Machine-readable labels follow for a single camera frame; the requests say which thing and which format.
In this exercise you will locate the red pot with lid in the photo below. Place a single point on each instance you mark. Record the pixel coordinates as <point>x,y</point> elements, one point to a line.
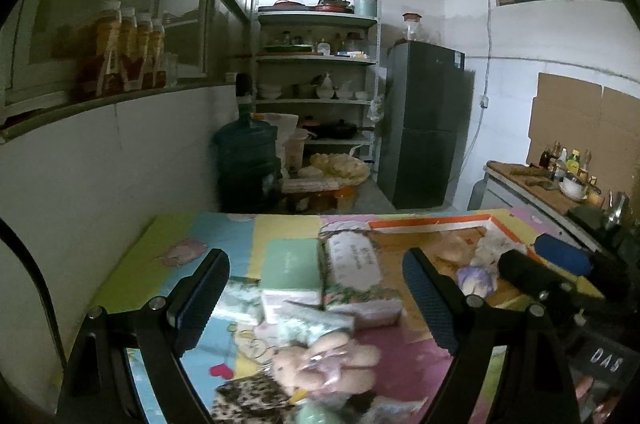
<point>334,5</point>

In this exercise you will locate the mint green sponge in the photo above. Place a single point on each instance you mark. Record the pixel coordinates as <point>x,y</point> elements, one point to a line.
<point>312,416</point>

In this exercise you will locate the pale purple soft toy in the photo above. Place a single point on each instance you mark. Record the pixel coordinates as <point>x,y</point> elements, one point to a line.
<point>475,279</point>

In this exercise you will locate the glass jar with red lid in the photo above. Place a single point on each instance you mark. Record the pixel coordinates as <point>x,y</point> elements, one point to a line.
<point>412,28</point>

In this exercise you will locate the white metal shelf rack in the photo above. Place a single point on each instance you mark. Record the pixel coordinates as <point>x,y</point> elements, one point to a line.
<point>315,59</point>

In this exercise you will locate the cardboard sheet on wall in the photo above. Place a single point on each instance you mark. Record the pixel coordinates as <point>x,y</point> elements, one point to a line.
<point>575,118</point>

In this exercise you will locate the mint green tissue box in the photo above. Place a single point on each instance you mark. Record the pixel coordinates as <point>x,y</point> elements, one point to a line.
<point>290,264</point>

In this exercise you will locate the white bowl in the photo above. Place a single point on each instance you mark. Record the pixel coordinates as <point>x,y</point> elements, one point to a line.
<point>572,189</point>

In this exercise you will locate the dark grey refrigerator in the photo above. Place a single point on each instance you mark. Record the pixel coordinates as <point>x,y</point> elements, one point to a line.
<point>425,118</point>

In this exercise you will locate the leopard print cloth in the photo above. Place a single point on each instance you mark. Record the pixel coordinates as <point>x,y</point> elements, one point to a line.
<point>245,399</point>

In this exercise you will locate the large blue water jug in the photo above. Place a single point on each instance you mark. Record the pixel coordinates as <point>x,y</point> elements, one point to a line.
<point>245,153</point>

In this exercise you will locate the wall socket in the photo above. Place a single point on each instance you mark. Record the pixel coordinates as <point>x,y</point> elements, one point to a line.
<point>484,102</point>

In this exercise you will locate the white plastic bucket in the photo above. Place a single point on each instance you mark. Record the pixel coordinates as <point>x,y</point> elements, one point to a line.
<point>295,148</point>

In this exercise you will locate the floral tissue box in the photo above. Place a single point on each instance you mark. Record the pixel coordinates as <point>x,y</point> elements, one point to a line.
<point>355,259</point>

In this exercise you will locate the colourful cartoon printed blanket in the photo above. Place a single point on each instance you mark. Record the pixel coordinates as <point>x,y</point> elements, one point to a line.
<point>140,264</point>

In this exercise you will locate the teal pot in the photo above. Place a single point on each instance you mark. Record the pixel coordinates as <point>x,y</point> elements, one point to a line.
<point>365,3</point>

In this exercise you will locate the metal jug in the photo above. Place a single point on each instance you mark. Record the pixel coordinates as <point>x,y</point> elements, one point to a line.
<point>617,206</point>

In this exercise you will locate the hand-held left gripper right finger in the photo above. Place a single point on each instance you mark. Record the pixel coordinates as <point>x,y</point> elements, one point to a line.
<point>425,299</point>

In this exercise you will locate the orange-rimmed cardboard tray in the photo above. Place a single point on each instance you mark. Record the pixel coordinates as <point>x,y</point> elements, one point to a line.
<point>400,249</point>

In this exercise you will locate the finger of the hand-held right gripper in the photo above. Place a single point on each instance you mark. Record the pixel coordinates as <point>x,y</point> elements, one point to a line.
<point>560,251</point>
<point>525,274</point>

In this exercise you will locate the white patterned cloth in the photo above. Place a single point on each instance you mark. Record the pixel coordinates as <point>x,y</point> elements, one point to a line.
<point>500,249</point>

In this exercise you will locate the group of condiment bottles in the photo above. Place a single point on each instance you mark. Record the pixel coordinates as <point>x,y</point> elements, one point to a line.
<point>570,161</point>

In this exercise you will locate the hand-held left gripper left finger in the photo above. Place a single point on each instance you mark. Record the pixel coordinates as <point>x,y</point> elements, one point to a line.
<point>200,304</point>

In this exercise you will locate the kitchen counter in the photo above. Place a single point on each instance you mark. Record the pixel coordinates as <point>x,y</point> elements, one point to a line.
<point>510,179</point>

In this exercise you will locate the black frying pan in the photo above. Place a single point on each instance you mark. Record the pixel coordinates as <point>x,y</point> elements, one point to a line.
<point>335,129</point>

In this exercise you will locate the peach plush toy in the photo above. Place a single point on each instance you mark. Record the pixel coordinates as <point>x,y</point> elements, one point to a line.
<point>452,246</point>

